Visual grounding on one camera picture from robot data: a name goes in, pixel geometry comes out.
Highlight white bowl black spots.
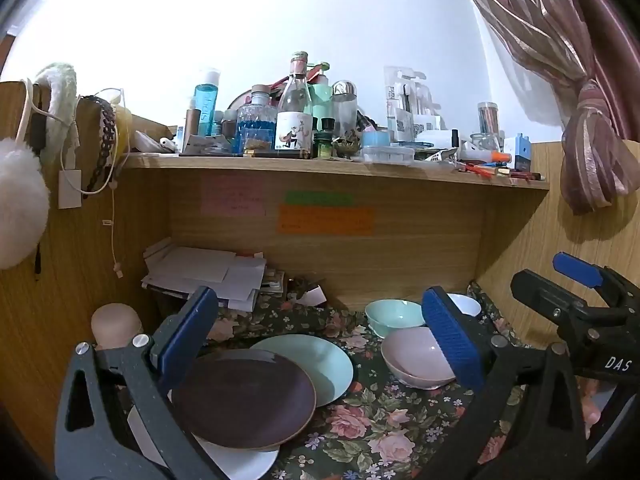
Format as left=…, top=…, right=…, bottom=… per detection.
left=448, top=294, right=482, bottom=318

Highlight white plate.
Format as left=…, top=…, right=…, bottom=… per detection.
left=127, top=408, right=280, bottom=480

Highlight dark brown plate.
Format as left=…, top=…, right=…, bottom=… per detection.
left=171, top=349, right=317, bottom=450

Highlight pink bowl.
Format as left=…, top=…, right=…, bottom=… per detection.
left=381, top=326, right=454, bottom=390

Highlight mint green bowl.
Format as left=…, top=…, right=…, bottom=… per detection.
left=364, top=299, right=425, bottom=339

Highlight mint green plate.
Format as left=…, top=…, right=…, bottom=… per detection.
left=252, top=334, right=355, bottom=408

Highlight right hand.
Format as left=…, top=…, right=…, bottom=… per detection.
left=577, top=377, right=613, bottom=438

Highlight blue pencil sharpener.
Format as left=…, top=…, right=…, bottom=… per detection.
left=514, top=133, right=532, bottom=172

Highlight floral dark green cloth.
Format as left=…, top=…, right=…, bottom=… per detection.
left=199, top=282, right=526, bottom=480

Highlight stack of white papers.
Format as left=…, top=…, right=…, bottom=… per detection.
left=142, top=237, right=267, bottom=312

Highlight jar of pens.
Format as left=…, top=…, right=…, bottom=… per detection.
left=477, top=102, right=500, bottom=134

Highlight clear plastic package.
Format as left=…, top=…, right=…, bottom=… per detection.
left=384, top=66, right=442, bottom=143

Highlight white fluffy earmuffs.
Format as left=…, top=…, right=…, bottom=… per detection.
left=1, top=63, right=77, bottom=270

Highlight small white box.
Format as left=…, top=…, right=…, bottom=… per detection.
left=296, top=285, right=328, bottom=307

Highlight pink striped curtain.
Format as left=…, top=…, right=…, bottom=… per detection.
left=473, top=0, right=639, bottom=214

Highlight orange sticky note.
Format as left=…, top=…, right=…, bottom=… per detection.
left=278, top=205, right=375, bottom=236

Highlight pink sticky note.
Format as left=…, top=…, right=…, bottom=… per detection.
left=201, top=172, right=265, bottom=218

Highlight frosted bottle silver cap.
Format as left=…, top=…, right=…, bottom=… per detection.
left=331, top=80, right=358, bottom=138

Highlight green sticky note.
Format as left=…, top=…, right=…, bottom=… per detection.
left=284, top=190, right=354, bottom=207

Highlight black lace headband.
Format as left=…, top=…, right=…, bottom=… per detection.
left=81, top=96, right=118, bottom=200

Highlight white illustrated mug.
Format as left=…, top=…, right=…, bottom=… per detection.
left=274, top=112, right=312, bottom=151

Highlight clear glass bottle pink cap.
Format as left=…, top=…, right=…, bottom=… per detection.
left=278, top=51, right=312, bottom=114

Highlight square blue liquid bottle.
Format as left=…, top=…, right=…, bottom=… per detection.
left=233, top=84, right=278, bottom=155

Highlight blue liquid tall bottle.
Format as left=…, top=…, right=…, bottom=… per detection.
left=193, top=70, right=220, bottom=136

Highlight white charger with cable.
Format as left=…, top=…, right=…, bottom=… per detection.
left=14, top=78, right=126, bottom=280

